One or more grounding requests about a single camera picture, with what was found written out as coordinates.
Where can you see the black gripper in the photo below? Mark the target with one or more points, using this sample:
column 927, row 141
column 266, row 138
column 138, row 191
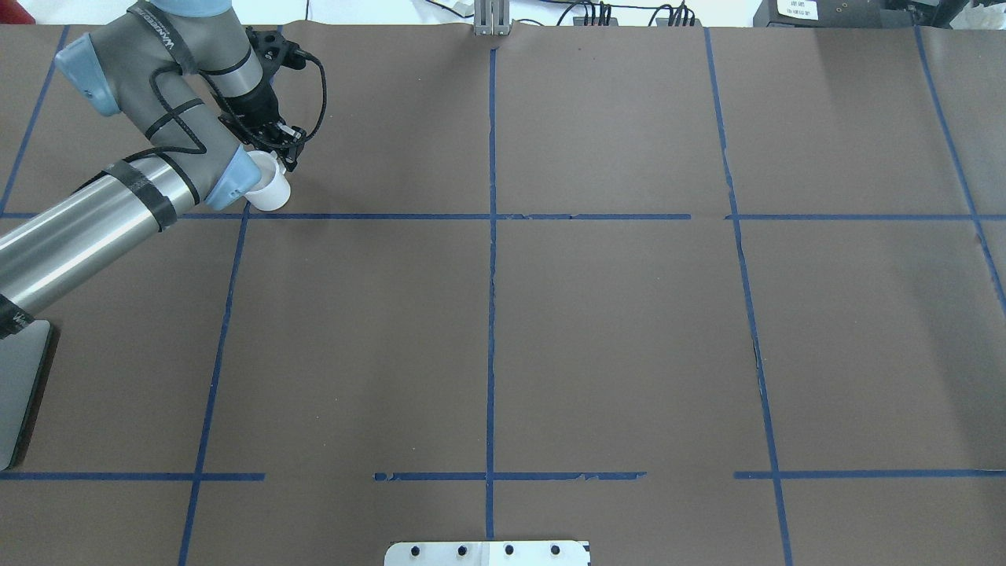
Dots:
column 257, row 103

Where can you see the white ceramic cup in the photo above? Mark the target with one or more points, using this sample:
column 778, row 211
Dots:
column 272, row 191

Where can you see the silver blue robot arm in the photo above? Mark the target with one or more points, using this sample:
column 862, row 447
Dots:
column 197, row 84

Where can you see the grey closed laptop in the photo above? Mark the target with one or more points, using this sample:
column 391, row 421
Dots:
column 23, row 360

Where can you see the black device with label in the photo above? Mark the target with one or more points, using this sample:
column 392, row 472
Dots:
column 819, row 14

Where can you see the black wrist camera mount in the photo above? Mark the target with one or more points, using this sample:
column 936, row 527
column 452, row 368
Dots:
column 274, row 51

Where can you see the aluminium frame post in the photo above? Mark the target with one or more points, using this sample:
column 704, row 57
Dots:
column 492, row 17

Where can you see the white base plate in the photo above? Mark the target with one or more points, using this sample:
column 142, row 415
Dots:
column 519, row 552

